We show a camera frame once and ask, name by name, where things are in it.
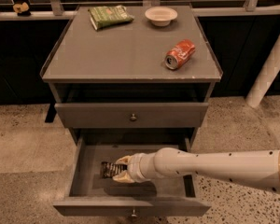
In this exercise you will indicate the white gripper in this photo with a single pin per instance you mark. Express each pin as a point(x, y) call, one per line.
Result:
point(134, 168)

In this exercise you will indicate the black rxbar chocolate bar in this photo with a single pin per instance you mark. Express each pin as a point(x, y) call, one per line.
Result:
point(110, 169)

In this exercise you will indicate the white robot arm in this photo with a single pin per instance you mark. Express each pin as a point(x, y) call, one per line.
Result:
point(255, 169)

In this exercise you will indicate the open grey middle drawer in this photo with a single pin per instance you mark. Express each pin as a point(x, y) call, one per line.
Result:
point(87, 194)

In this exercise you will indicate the round top drawer knob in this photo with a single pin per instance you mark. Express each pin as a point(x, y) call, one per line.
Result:
point(133, 117)

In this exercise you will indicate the grey top drawer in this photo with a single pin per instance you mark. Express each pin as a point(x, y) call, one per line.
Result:
point(117, 115)

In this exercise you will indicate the grey drawer cabinet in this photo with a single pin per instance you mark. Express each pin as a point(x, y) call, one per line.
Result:
point(125, 64)

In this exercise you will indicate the red soda can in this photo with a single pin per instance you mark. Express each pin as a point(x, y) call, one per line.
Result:
point(179, 54)

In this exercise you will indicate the green chip bag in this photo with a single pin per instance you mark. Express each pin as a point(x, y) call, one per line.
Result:
point(105, 16)

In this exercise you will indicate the white paper bowl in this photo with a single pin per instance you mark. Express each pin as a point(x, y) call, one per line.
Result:
point(161, 16)

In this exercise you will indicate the small yellow black object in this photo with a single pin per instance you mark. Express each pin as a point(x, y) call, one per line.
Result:
point(21, 9)

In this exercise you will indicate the metal window rail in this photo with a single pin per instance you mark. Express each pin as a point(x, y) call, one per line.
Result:
point(34, 15)

